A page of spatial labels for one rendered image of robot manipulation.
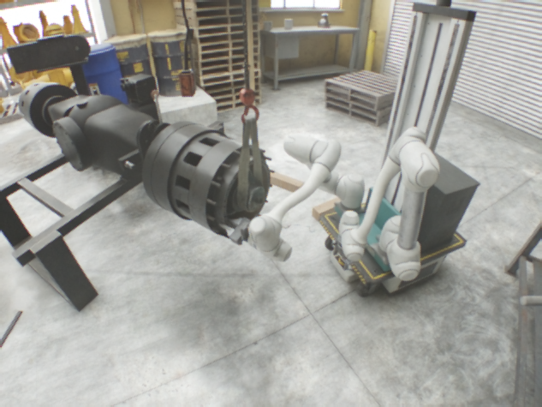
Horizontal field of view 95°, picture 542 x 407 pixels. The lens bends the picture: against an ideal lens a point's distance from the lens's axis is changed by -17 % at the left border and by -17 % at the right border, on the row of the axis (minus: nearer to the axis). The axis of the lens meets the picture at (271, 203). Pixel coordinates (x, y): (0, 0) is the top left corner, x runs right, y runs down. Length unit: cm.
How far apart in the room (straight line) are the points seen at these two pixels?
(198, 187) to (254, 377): 114
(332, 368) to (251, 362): 49
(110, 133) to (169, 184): 72
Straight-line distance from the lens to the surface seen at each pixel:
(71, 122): 250
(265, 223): 117
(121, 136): 210
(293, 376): 191
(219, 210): 145
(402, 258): 163
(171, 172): 157
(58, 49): 367
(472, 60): 643
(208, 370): 195
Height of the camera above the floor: 180
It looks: 39 degrees down
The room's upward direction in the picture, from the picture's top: straight up
